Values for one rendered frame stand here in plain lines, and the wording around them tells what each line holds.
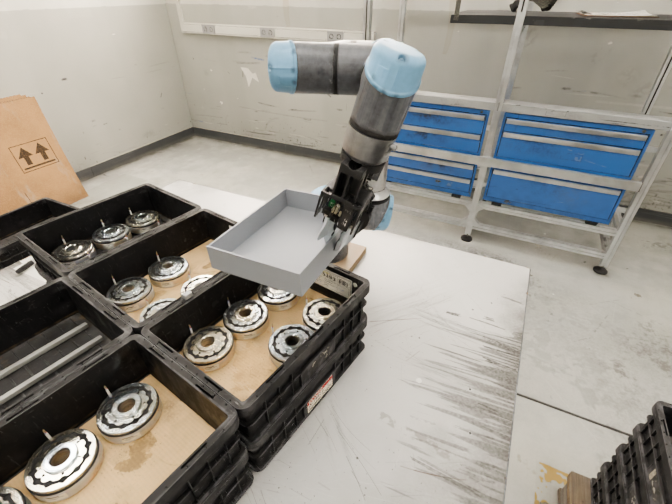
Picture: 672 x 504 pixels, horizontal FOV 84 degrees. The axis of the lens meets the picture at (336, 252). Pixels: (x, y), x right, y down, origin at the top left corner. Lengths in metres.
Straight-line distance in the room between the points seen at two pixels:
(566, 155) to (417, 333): 1.72
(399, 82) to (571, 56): 2.81
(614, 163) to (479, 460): 1.99
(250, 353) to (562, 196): 2.18
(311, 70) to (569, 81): 2.81
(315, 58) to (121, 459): 0.72
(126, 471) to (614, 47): 3.28
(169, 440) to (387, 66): 0.69
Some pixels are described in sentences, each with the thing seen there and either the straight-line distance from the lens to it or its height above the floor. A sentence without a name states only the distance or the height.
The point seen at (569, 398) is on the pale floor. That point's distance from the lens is 2.04.
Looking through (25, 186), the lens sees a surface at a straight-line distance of 3.70.
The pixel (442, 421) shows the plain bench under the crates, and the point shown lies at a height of 0.70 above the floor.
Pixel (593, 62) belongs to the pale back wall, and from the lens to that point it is 3.31.
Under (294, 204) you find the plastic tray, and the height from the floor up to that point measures 1.05.
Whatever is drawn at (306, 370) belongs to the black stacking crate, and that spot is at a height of 0.86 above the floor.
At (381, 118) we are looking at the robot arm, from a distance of 0.54.
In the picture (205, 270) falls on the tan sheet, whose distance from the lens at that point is 1.11.
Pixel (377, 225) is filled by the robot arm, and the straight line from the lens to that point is 1.17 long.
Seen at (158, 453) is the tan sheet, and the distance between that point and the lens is 0.79.
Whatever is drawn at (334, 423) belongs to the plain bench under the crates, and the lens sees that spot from 0.90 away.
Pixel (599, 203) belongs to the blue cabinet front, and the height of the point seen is 0.44.
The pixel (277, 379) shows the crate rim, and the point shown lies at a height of 0.93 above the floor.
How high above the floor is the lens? 1.48
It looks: 36 degrees down
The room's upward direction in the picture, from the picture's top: straight up
